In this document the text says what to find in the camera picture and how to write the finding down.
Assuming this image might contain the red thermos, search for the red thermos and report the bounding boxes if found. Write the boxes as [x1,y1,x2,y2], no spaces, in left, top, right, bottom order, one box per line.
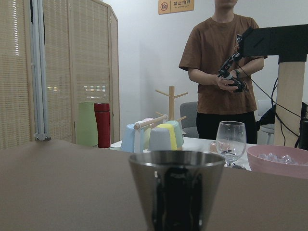
[94,103,111,148]

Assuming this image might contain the yellow cup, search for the yellow cup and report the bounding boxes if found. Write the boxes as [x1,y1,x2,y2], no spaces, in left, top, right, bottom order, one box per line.
[157,123,175,135]

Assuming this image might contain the wine glass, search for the wine glass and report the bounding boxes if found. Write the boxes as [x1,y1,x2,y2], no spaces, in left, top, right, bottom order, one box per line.
[216,121,246,167]

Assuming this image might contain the green bottle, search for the green bottle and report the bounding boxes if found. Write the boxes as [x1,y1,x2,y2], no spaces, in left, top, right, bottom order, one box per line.
[76,102,98,147]

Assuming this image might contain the person in brown shirt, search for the person in brown shirt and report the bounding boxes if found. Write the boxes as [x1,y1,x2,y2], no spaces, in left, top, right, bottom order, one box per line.
[179,0,265,144]

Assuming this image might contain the black water bottle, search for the black water bottle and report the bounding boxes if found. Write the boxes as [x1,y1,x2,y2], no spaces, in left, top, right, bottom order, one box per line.
[298,102,308,150]

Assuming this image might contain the bamboo folding screen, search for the bamboo folding screen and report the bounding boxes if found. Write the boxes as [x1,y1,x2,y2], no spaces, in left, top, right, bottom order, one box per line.
[0,0,120,149]

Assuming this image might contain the pink bowl with ice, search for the pink bowl with ice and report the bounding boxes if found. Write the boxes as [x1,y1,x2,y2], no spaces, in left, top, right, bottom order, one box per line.
[247,145,308,179]

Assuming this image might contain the grey cup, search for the grey cup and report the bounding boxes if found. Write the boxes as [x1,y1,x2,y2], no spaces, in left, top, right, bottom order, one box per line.
[148,127,177,151]

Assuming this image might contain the steel jigger measuring cup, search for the steel jigger measuring cup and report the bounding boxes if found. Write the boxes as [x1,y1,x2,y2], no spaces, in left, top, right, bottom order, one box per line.
[129,151,225,231]

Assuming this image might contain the aluminium frame post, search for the aluminium frame post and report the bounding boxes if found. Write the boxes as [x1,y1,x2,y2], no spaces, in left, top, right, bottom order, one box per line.
[30,0,51,141]

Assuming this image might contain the wooden cup rack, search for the wooden cup rack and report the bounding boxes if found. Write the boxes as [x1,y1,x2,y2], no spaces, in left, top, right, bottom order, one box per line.
[133,86,189,154]

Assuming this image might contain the light blue cup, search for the light blue cup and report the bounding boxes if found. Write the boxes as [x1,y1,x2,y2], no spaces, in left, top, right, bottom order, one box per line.
[121,124,140,153]

